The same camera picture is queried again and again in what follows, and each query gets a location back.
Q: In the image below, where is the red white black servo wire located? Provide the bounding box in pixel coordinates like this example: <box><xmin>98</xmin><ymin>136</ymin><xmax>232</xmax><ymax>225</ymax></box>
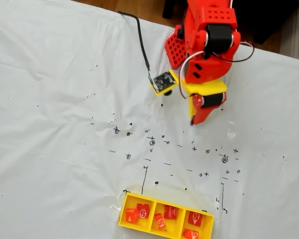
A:
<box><xmin>178</xmin><ymin>51</ymin><xmax>205</xmax><ymax>100</ymax></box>
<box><xmin>228</xmin><ymin>41</ymin><xmax>256</xmax><ymax>63</ymax></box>

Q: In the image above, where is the red cherry Starburst candy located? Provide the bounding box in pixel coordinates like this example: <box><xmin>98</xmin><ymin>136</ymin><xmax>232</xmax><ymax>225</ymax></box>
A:
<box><xmin>163</xmin><ymin>205</ymin><xmax>179</xmax><ymax>220</ymax></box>
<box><xmin>182</xmin><ymin>229</ymin><xmax>199</xmax><ymax>239</ymax></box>
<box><xmin>136</xmin><ymin>203</ymin><xmax>150</xmax><ymax>220</ymax></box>

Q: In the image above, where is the camera board on yellow mount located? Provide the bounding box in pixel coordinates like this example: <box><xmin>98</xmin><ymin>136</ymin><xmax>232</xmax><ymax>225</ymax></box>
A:
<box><xmin>149</xmin><ymin>70</ymin><xmax>179</xmax><ymax>97</ymax></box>

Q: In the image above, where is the black camera cable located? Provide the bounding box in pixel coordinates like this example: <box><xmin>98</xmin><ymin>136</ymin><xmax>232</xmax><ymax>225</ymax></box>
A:
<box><xmin>118</xmin><ymin>11</ymin><xmax>156</xmax><ymax>87</ymax></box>

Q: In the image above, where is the white plastic table cover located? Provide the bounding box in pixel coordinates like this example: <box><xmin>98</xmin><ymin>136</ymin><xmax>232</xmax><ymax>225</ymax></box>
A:
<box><xmin>0</xmin><ymin>0</ymin><xmax>299</xmax><ymax>239</ymax></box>

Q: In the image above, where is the orange Starburst candy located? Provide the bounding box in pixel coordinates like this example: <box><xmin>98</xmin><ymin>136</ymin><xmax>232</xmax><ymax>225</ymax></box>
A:
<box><xmin>187</xmin><ymin>211</ymin><xmax>204</xmax><ymax>227</ymax></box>
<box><xmin>153</xmin><ymin>213</ymin><xmax>166</xmax><ymax>231</ymax></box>
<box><xmin>125</xmin><ymin>208</ymin><xmax>140</xmax><ymax>223</ymax></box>

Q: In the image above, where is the black table clamp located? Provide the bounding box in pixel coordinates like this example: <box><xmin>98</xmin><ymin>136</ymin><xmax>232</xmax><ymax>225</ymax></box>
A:
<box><xmin>176</xmin><ymin>9</ymin><xmax>187</xmax><ymax>40</ymax></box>

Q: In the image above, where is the yellow three-compartment box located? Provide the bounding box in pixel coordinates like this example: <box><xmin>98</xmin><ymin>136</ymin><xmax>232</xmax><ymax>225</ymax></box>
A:
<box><xmin>118</xmin><ymin>192</ymin><xmax>215</xmax><ymax>239</ymax></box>

